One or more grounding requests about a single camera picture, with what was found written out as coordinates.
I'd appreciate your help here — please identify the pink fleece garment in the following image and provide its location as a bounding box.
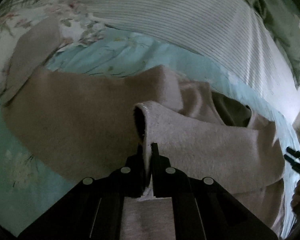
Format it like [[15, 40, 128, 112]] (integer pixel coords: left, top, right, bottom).
[[2, 17, 285, 235]]

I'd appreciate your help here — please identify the light blue floral bedsheet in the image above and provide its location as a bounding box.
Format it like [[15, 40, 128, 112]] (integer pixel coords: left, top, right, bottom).
[[0, 29, 300, 235]]

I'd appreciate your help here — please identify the white striped pillow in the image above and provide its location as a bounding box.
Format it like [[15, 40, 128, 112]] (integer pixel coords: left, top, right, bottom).
[[79, 0, 300, 121]]

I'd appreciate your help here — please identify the green leaf pillow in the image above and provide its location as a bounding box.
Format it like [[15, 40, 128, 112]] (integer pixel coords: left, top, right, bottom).
[[245, 0, 300, 88]]

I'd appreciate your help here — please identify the white floral quilt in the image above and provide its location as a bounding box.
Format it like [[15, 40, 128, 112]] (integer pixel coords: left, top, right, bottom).
[[0, 0, 105, 97]]

